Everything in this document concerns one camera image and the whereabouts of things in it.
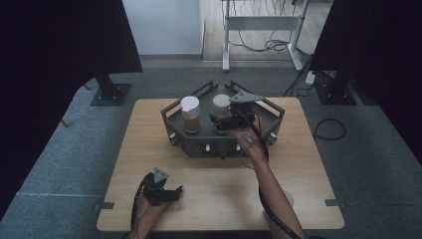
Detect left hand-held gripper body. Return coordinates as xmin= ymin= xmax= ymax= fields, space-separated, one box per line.
xmin=141 ymin=166 xmax=174 ymax=206

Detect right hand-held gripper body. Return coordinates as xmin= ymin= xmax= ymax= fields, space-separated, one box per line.
xmin=228 ymin=91 xmax=266 ymax=132

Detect slim spice jar beige lid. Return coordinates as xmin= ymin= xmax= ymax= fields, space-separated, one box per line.
xmin=212 ymin=94 xmax=233 ymax=134

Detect black corner rack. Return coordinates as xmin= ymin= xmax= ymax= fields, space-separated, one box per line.
xmin=160 ymin=79 xmax=287 ymax=160

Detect spice jar with spouted white lid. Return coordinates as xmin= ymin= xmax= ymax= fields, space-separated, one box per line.
xmin=179 ymin=96 xmax=202 ymax=134

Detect wide spice jar beige lid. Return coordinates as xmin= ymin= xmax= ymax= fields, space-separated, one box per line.
xmin=282 ymin=189 xmax=296 ymax=209

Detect person's left hand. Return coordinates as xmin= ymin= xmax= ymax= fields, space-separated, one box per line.
xmin=134 ymin=194 xmax=171 ymax=227

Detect person's right hand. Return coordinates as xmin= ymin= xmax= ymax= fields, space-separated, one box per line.
xmin=229 ymin=125 xmax=271 ymax=167

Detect black stand base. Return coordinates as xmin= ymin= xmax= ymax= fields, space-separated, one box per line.
xmin=90 ymin=73 xmax=133 ymax=108
xmin=315 ymin=71 xmax=358 ymax=107

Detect black curtain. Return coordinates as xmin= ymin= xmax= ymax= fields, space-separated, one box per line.
xmin=0 ymin=0 xmax=144 ymax=220
xmin=310 ymin=0 xmax=422 ymax=164

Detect left hand-held gripper cable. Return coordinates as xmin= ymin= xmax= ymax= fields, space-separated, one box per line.
xmin=130 ymin=172 xmax=154 ymax=233

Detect hand-held gripper cable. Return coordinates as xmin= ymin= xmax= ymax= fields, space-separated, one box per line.
xmin=233 ymin=109 xmax=302 ymax=239
xmin=130 ymin=172 xmax=154 ymax=233

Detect bundle of black cables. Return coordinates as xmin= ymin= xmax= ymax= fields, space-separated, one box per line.
xmin=228 ymin=0 xmax=314 ymax=54

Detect right hand-held gripper cable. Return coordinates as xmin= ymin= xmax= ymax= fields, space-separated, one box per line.
xmin=233 ymin=109 xmax=302 ymax=239

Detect white desk frame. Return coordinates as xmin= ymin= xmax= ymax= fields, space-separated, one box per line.
xmin=221 ymin=0 xmax=312 ymax=73

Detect looped black floor cable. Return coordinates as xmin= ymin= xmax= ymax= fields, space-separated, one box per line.
xmin=313 ymin=118 xmax=347 ymax=141

